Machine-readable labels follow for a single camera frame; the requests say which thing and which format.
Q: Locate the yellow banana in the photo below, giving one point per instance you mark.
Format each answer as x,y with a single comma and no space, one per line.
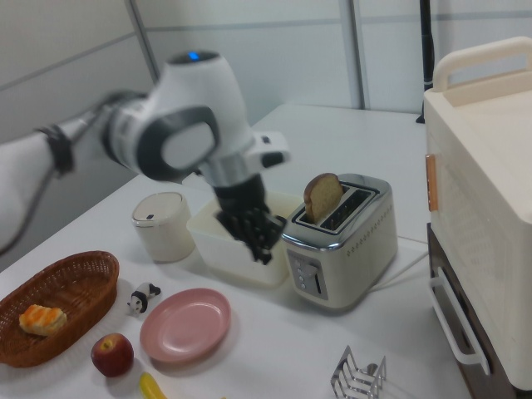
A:
150,388

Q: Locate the cream plastic cabinet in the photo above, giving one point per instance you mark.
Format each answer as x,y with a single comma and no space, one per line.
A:
486,166

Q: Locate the brown bread slice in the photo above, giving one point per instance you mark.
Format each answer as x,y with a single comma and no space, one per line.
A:
324,197

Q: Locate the white plastic bin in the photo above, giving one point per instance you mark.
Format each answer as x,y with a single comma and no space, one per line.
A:
224,257

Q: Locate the red apple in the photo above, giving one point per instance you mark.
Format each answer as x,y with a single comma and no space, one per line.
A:
113,355

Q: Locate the pink plate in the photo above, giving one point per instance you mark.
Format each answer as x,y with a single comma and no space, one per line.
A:
187,326

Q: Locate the cream and chrome toaster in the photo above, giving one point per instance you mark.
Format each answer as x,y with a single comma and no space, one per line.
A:
357,257

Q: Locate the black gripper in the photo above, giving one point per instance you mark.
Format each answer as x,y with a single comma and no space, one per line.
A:
243,195

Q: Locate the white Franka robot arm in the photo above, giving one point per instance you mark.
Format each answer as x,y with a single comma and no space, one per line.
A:
191,108

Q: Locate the brown wicker basket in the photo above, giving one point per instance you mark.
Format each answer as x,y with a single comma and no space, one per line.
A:
79,282

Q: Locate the orange glazed pastry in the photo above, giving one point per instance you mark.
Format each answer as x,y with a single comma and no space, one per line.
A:
43,320

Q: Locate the panda figurine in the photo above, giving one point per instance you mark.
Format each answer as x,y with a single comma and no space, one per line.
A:
141,297

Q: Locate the small white lidded can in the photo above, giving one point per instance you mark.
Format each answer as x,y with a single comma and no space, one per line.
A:
162,232

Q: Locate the black pole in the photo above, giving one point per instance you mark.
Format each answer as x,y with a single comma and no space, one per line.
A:
427,54

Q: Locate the metal toast rack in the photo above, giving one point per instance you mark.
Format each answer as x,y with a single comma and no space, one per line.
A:
353,380

